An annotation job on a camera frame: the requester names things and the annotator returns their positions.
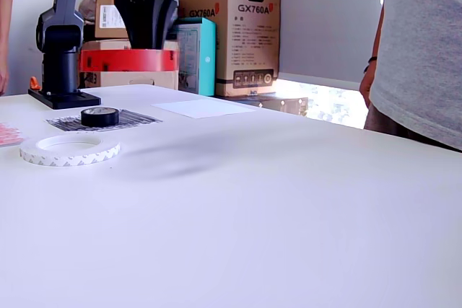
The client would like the upper cardboard box with label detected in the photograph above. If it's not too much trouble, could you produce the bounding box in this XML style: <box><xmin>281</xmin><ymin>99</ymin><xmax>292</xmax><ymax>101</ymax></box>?
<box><xmin>95</xmin><ymin>0</ymin><xmax>131</xmax><ymax>40</ymax></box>

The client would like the white tape roll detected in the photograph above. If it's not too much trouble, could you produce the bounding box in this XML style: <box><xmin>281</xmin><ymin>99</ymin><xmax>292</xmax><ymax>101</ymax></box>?
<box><xmin>19</xmin><ymin>133</ymin><xmax>122</xmax><ymax>167</ymax></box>

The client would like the blank white paper sheet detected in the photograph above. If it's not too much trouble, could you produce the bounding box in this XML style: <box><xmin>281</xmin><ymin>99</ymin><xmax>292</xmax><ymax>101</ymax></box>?
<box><xmin>150</xmin><ymin>97</ymin><xmax>256</xmax><ymax>119</ymax></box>

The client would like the person in grey shirt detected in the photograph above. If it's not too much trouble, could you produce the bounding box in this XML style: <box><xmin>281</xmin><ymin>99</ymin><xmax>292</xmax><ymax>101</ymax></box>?
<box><xmin>362</xmin><ymin>0</ymin><xmax>462</xmax><ymax>152</ymax></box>

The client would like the bystander bare forearm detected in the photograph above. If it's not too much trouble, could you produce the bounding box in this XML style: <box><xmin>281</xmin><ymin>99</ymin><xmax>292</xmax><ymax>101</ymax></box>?
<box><xmin>0</xmin><ymin>0</ymin><xmax>14</xmax><ymax>71</ymax></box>

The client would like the black tape roll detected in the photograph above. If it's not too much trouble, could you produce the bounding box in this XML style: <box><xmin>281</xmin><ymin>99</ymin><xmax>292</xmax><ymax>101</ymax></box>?
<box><xmin>80</xmin><ymin>107</ymin><xmax>121</xmax><ymax>128</ymax></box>

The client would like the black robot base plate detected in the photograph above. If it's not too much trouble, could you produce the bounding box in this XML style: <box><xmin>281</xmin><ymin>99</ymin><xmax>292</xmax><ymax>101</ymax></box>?
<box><xmin>27</xmin><ymin>86</ymin><xmax>102</xmax><ymax>110</ymax></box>

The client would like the teal box with photo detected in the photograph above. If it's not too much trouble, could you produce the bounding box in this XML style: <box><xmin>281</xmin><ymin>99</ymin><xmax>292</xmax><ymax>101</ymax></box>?
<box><xmin>169</xmin><ymin>17</ymin><xmax>219</xmax><ymax>97</ymax></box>

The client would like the Huntkey cardboard box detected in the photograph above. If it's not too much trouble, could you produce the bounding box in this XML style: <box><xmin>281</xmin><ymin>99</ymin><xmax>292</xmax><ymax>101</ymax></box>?
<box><xmin>81</xmin><ymin>39</ymin><xmax>181</xmax><ymax>92</ymax></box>

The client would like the person's right hand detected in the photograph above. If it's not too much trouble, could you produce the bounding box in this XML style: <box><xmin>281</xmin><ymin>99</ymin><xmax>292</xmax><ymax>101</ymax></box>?
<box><xmin>359</xmin><ymin>62</ymin><xmax>376</xmax><ymax>109</ymax></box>

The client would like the large GX760A cardboard box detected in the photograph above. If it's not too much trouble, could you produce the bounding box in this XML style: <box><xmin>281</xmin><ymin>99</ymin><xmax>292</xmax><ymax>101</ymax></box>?
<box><xmin>175</xmin><ymin>0</ymin><xmax>282</xmax><ymax>99</ymax></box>

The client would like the red scribbled paper sheet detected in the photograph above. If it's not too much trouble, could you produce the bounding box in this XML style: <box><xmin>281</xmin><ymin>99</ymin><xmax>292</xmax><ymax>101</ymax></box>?
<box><xmin>0</xmin><ymin>122</ymin><xmax>30</xmax><ymax>149</ymax></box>

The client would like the red tape roll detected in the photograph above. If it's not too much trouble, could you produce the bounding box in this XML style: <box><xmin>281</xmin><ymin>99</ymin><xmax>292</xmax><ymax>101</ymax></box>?
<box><xmin>79</xmin><ymin>48</ymin><xmax>180</xmax><ymax>73</ymax></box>

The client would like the person's right forearm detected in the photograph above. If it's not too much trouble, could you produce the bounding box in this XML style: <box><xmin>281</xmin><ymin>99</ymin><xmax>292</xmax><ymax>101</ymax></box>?
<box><xmin>368</xmin><ymin>0</ymin><xmax>393</xmax><ymax>60</ymax></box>

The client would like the black scribbled paper sheet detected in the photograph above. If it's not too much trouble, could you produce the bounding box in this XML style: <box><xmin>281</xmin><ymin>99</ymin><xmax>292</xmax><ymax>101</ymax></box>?
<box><xmin>45</xmin><ymin>108</ymin><xmax>164</xmax><ymax>133</ymax></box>

